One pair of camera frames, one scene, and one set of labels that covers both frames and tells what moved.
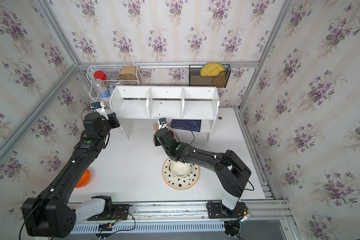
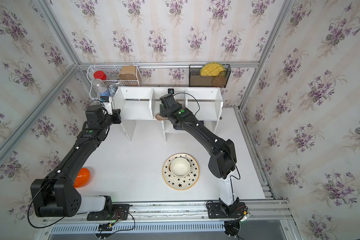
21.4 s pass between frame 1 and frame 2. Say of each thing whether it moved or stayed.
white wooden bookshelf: stayed
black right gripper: moved
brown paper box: stayed
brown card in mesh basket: stayed
